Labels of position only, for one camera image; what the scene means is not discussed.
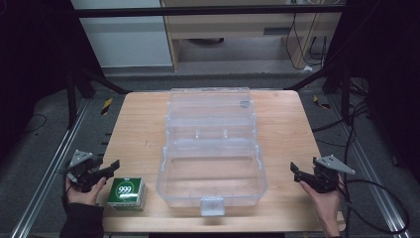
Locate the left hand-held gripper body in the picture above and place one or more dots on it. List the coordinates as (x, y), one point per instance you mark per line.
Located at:
(86, 168)

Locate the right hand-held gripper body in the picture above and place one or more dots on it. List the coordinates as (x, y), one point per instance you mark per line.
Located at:
(327, 176)

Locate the person's left hand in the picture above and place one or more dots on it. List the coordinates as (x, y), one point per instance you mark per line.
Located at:
(86, 196)

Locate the person's right hand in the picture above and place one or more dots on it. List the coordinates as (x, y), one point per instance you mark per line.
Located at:
(325, 205)

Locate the green and white carton box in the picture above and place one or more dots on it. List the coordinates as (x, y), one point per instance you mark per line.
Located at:
(127, 194)

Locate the yellow black tape strip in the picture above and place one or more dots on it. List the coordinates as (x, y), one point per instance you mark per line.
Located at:
(106, 106)
(321, 103)

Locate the black metal stand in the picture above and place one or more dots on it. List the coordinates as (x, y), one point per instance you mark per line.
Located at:
(345, 95)
(71, 99)

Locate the clear plastic storage box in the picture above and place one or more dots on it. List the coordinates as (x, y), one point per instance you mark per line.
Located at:
(211, 155)

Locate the white plug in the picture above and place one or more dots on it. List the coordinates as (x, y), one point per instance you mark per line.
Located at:
(307, 68)

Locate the white cabinet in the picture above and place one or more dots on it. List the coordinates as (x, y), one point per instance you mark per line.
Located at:
(125, 43)

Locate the wooden desk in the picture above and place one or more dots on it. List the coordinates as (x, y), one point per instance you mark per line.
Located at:
(231, 28)

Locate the aluminium floor rail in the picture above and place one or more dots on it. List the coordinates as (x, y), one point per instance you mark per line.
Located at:
(373, 185)
(49, 172)

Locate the black horizontal frame bar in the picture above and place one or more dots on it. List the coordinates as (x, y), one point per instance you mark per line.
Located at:
(198, 11)

